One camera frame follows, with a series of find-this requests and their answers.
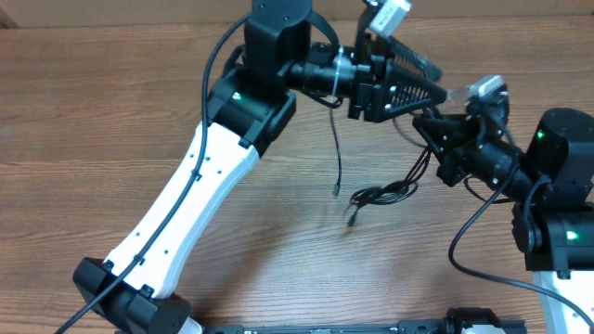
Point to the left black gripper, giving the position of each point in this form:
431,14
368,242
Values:
374,65

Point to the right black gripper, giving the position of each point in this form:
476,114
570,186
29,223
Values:
451,136

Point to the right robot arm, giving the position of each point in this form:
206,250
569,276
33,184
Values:
548,185

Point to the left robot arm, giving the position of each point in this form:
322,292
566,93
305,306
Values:
288,49

